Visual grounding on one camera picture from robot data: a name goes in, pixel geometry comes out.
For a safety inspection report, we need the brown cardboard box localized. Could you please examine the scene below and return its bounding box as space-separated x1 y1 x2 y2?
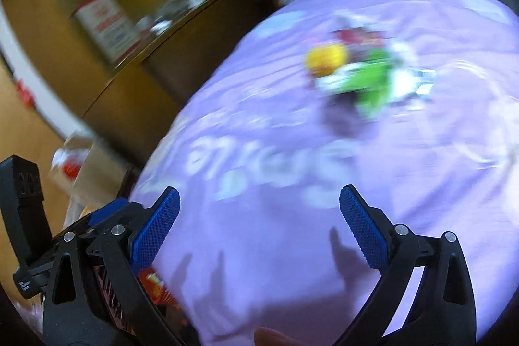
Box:
49 134 129 208

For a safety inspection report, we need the yellow paper ball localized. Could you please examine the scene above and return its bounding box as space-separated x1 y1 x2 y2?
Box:
305 43 349 77

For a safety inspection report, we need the green snack wrapper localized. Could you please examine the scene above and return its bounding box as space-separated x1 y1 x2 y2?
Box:
341 47 393 119

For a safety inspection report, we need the purple printed blanket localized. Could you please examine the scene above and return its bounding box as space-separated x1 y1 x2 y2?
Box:
131 0 518 345

